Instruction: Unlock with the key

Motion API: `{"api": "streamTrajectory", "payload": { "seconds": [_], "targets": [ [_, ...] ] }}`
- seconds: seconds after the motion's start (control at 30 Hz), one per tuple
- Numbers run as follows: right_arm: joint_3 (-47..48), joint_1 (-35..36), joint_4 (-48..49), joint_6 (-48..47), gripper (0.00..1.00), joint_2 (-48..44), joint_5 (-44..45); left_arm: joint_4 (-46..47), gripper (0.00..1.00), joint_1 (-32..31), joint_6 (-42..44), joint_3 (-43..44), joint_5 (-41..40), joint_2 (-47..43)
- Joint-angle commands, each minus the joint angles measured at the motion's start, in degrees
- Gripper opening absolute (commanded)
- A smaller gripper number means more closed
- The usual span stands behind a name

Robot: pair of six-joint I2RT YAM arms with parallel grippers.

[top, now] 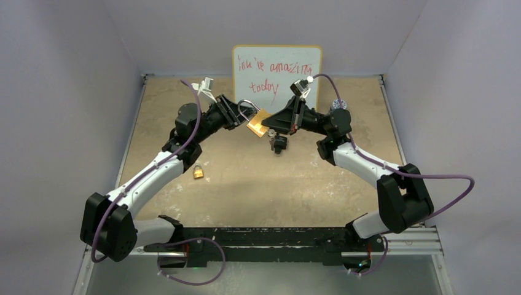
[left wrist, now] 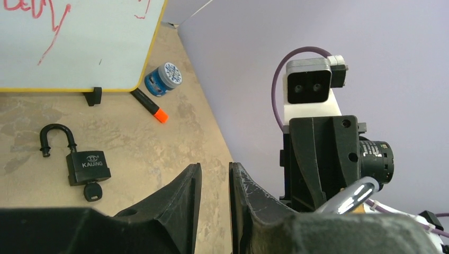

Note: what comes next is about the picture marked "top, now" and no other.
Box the blue white round tin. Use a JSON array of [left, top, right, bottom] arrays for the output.
[[330, 99, 348, 111]]

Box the aluminium frame rail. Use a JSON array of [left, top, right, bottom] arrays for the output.
[[71, 73, 444, 295]]

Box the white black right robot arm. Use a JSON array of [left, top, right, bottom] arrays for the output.
[[262, 96, 434, 250]]

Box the yellow framed whiteboard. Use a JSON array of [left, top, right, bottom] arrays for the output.
[[232, 45, 323, 114]]

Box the small brass padlock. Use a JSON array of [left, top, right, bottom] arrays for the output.
[[192, 164, 204, 179]]

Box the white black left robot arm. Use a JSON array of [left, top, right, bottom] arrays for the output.
[[80, 95, 255, 263]]

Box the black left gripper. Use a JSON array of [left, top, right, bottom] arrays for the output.
[[194, 95, 256, 145]]

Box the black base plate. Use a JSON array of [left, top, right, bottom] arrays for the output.
[[144, 227, 385, 268]]

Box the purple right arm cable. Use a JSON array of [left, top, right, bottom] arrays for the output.
[[307, 73, 476, 278]]

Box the black padlock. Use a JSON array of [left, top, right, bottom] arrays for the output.
[[271, 135, 288, 154]]

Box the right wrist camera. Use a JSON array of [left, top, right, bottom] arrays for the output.
[[290, 76, 314, 100]]

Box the large brass padlock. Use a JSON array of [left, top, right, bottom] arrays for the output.
[[237, 100, 270, 138]]

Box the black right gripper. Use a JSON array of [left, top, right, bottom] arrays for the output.
[[260, 96, 331, 136]]

